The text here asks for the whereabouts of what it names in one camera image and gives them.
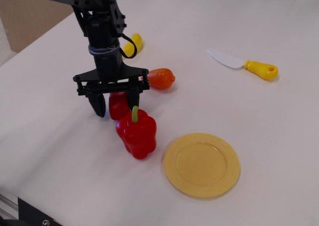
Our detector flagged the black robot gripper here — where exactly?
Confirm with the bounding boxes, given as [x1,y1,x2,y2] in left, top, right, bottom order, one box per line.
[73,53,150,117]

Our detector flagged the yellow plastic plate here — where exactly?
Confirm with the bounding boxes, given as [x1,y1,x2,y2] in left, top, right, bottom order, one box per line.
[163,133,240,198]

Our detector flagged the toy knife yellow handle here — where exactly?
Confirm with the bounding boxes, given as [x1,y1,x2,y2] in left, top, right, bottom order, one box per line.
[207,48,279,81]

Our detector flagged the red toy bell pepper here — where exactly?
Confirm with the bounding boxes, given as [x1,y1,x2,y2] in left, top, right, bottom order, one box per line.
[116,106,157,160]

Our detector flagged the black corner bracket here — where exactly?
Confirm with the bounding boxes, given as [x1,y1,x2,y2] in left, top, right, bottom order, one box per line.
[18,198,62,226]

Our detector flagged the orange toy carrot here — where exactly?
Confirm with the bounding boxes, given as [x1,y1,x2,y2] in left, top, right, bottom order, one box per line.
[147,68,175,89]

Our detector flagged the yellow toy banana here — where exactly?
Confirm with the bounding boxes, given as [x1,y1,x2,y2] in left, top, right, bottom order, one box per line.
[123,33,143,59]

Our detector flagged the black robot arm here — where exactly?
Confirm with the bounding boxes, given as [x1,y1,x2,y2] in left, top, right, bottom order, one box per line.
[51,0,150,117]

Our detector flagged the aluminium table frame rail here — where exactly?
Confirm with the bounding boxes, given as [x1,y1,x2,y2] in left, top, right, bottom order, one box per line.
[0,191,18,215]

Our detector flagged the red toy sushi piece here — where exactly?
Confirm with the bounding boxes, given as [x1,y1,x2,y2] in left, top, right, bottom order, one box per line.
[109,92,130,120]

